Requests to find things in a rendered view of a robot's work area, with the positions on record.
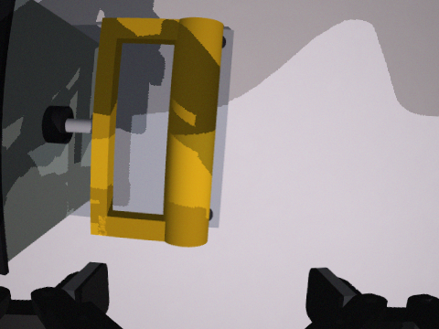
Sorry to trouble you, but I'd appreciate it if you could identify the grey bolted base plate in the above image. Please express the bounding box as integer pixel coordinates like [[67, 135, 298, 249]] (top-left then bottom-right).
[[112, 29, 234, 228]]

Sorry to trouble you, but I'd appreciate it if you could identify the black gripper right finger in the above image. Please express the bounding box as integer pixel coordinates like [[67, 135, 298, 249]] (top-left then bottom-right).
[[305, 268, 439, 329]]

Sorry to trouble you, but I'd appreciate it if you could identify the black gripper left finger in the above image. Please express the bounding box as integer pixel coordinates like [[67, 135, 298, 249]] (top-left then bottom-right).
[[0, 262, 123, 329]]

